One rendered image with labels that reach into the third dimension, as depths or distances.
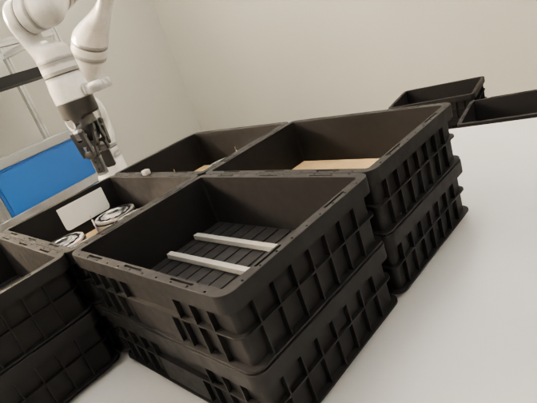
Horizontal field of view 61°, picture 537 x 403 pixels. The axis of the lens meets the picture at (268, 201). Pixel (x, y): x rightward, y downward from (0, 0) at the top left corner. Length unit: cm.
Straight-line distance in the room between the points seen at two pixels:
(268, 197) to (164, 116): 415
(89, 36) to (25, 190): 185
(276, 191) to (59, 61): 49
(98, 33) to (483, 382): 113
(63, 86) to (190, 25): 400
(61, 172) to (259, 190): 244
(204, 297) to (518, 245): 56
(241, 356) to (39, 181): 263
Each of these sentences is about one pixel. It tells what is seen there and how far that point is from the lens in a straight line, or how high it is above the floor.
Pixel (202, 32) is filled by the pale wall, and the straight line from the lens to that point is 486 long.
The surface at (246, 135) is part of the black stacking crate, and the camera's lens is 123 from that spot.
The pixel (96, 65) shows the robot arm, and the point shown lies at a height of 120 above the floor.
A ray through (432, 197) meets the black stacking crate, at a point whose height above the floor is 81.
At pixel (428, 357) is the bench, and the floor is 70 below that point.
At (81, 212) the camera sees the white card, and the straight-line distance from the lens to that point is 123.
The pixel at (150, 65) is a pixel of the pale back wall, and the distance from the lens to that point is 494.
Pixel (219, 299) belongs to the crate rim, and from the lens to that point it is 48.
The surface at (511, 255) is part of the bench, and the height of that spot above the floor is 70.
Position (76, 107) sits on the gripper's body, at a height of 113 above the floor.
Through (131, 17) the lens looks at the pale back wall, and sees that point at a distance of 496.
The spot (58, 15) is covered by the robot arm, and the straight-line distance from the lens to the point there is 100.
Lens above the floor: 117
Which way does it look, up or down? 21 degrees down
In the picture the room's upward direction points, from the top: 19 degrees counter-clockwise
